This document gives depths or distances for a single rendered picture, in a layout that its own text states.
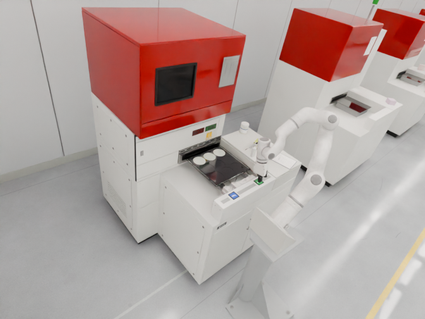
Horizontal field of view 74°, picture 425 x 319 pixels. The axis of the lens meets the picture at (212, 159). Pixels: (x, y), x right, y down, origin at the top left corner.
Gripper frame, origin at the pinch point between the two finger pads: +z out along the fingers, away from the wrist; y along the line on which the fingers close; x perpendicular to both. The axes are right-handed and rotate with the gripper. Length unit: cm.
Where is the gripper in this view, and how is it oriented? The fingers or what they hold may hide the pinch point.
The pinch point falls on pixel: (260, 179)
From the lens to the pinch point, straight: 205.9
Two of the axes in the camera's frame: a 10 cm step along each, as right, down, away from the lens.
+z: -0.1, 8.8, 4.8
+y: 6.7, 3.6, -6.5
